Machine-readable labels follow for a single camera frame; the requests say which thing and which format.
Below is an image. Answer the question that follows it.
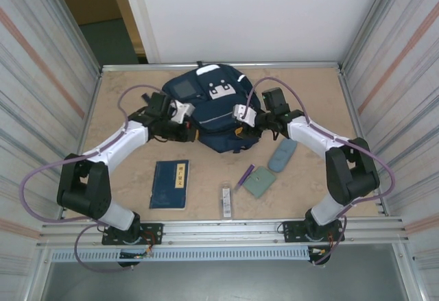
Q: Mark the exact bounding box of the navy blue backpack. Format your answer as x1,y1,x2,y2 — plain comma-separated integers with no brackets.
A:
161,61,265,154

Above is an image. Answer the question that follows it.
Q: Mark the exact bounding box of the blue-grey pencil case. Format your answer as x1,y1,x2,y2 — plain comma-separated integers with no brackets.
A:
267,139,298,172

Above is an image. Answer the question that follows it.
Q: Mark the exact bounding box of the purple pen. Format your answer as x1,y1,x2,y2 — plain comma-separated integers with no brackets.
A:
234,164,255,191

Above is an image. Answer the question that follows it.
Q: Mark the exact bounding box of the blue book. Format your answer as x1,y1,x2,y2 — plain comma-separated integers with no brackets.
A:
148,159,191,210

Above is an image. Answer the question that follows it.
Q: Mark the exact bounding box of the grey metal sheet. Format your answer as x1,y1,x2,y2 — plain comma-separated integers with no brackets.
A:
40,261,411,301

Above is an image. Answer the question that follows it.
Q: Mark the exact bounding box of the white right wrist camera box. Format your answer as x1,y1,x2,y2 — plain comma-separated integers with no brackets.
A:
232,104,257,126

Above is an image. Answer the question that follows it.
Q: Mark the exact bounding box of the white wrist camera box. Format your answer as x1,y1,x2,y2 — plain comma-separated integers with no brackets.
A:
232,104,257,126
169,99,196,124

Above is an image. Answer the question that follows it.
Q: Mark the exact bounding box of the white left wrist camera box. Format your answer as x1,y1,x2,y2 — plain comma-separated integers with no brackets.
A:
169,99,196,124

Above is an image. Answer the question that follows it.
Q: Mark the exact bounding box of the aluminium table edge rail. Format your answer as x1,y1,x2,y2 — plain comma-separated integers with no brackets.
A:
101,61,344,73

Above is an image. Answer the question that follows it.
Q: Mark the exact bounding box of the aluminium mounting rail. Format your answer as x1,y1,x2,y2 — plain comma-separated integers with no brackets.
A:
36,215,412,248

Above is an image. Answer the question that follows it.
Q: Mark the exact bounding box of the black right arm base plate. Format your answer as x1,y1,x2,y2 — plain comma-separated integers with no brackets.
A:
281,219,344,244

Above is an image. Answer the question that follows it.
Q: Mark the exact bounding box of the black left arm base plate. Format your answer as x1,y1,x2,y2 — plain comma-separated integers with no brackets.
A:
102,223,164,246

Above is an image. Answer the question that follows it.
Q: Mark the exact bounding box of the slotted grey cable duct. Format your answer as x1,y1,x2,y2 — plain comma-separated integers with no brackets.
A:
50,248,309,263

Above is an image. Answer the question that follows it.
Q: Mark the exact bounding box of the white door frame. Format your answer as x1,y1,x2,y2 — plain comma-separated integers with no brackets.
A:
118,0,162,64

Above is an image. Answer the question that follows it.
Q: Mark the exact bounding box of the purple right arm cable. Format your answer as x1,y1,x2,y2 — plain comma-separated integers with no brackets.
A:
245,77,396,267

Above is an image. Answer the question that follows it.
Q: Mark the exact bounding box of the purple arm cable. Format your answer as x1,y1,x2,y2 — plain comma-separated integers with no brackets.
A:
19,84,172,274
245,77,396,267

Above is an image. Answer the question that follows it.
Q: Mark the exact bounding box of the striped left enclosure panel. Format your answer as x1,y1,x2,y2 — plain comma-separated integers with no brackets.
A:
0,0,104,301

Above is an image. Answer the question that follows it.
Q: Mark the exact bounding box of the striped enclosure panel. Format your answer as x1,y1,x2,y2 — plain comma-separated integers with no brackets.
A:
337,0,439,301
0,0,104,301

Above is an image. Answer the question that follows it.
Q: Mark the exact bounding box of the striped right enclosure panel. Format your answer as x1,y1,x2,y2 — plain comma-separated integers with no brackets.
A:
337,0,439,301

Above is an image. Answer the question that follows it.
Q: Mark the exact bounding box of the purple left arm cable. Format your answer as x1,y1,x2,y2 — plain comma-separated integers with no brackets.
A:
19,84,172,274

